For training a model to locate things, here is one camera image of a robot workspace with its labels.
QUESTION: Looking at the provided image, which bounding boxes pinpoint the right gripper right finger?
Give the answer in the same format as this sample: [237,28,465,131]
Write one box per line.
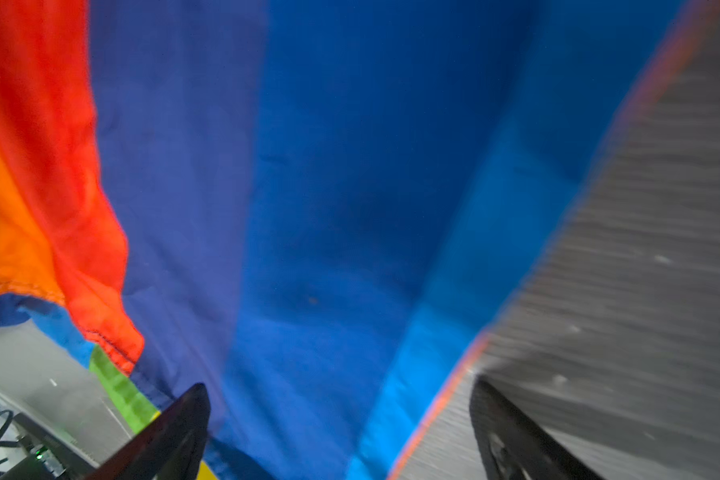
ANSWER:
[469,376,602,480]

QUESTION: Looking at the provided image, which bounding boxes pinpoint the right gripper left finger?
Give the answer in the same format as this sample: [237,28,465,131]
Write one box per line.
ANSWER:
[87,383,211,480]

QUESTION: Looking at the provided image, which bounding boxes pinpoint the rainbow coloured shorts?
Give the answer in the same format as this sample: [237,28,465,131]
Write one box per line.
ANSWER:
[0,1,715,479]

